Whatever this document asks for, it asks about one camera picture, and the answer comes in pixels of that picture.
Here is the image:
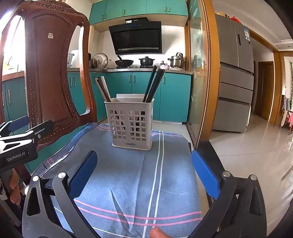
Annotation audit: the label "red brown chopstick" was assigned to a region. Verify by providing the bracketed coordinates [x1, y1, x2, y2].
[96, 77, 111, 102]

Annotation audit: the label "thin black chopstick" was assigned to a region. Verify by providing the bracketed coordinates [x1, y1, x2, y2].
[142, 65, 157, 103]

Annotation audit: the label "beige wooden chopstick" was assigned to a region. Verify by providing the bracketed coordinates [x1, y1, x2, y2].
[101, 76, 111, 102]

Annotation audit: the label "teal upper kitchen cabinets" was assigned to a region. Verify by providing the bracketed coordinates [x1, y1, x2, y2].
[89, 0, 188, 25]

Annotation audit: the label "left hand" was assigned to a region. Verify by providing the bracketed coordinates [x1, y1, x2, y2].
[9, 169, 24, 205]

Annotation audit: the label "right hand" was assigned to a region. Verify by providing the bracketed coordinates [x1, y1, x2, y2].
[149, 227, 172, 238]

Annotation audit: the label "blue striped towel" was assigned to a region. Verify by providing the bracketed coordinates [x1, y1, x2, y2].
[33, 123, 202, 237]

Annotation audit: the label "silver refrigerator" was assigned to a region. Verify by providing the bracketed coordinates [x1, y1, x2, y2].
[213, 14, 254, 133]

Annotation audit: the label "white plastic utensil basket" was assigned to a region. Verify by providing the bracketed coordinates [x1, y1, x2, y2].
[105, 94, 154, 151]

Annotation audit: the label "round glass pot lid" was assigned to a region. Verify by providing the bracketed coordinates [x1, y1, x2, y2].
[90, 53, 108, 69]

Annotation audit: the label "carved brown wooden chair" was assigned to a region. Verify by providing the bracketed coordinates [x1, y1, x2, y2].
[14, 1, 97, 175]

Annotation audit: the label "black wok pan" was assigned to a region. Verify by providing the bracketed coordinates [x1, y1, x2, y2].
[115, 55, 134, 68]

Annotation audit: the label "black cooking pot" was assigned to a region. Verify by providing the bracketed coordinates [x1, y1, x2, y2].
[139, 57, 154, 68]

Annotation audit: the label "stainless steel stock pot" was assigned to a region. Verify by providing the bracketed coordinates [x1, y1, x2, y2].
[168, 53, 185, 69]

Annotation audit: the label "small pink kettle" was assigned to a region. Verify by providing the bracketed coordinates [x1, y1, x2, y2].
[160, 60, 170, 70]

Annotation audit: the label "black range hood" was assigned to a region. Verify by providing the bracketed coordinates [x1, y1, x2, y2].
[109, 20, 162, 55]

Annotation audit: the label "wooden glass sliding door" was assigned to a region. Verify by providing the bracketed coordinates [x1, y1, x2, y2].
[184, 1, 220, 147]

